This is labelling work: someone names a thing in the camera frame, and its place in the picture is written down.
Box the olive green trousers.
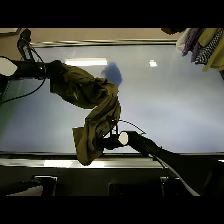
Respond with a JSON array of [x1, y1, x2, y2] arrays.
[[49, 61, 123, 167]]

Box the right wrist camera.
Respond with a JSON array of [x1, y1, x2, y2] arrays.
[[107, 121, 121, 138]]

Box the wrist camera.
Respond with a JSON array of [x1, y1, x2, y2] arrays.
[[107, 121, 121, 138], [17, 28, 36, 63]]

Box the silver frame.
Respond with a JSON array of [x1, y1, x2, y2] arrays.
[[0, 151, 224, 197]]

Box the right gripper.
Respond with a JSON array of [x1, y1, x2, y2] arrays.
[[98, 134, 122, 151]]

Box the white garment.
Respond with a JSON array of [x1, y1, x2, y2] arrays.
[[175, 29, 191, 53]]

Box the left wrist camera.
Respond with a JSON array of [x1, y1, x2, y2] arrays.
[[17, 28, 36, 63]]

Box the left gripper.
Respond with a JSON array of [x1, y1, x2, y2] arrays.
[[44, 59, 67, 80]]

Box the purple garment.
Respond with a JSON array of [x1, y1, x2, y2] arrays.
[[182, 28, 205, 64]]

